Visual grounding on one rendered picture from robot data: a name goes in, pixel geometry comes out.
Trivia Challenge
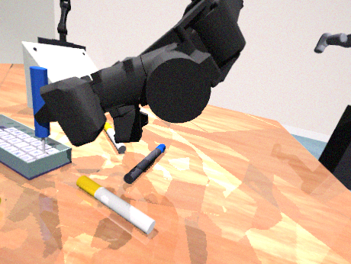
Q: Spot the white keyboard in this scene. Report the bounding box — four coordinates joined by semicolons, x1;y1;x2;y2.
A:
0;114;72;181

